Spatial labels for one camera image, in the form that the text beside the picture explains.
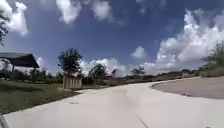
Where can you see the small green tree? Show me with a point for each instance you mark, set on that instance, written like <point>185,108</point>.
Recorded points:
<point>97,72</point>

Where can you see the small distant tree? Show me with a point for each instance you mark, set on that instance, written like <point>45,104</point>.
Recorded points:
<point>138,70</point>

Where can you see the pale concrete path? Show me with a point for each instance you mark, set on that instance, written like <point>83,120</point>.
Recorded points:
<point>110,106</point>

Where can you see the dark round tree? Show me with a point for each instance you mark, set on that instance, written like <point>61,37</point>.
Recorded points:
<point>69,61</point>

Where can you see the wooden slat fence box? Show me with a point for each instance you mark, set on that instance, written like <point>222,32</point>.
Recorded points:
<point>72,83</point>

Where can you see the distant low hedge line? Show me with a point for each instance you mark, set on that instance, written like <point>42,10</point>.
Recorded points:
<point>160,76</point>

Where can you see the row of dark bushes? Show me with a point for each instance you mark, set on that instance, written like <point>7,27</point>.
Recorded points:
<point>36,75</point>

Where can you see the grey gravel patch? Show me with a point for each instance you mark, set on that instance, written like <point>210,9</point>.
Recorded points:
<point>196,87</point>

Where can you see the grass field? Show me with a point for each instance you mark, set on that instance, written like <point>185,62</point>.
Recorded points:
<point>26,95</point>

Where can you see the shelter with dark roof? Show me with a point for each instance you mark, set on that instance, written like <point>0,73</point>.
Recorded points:
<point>20,60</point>

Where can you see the clump of green trees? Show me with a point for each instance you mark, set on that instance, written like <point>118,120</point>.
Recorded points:
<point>216,61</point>

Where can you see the tree branches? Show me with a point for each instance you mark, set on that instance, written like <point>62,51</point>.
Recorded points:
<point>2,30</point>

